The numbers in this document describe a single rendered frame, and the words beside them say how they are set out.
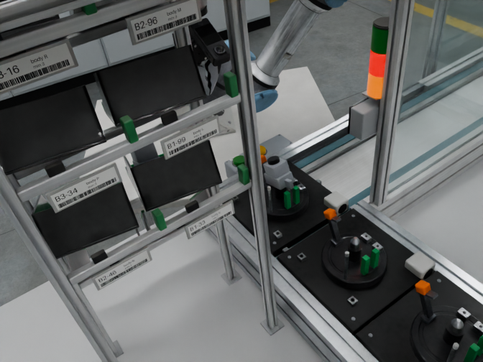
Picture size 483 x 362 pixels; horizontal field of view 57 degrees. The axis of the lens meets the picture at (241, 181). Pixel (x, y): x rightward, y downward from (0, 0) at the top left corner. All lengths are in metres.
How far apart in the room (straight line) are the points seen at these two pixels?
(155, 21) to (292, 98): 1.29
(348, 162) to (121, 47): 3.00
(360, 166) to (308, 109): 0.43
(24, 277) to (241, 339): 1.74
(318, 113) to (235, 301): 0.83
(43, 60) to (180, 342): 0.75
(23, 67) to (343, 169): 1.01
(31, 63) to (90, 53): 3.55
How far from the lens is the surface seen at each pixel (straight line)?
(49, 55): 0.50
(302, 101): 1.75
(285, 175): 1.09
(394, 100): 0.99
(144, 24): 0.52
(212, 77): 1.11
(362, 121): 1.00
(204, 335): 1.08
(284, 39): 1.38
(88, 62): 4.07
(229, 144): 1.56
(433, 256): 1.09
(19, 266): 2.71
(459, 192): 1.41
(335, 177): 1.32
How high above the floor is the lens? 1.79
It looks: 41 degrees down
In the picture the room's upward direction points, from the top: 8 degrees counter-clockwise
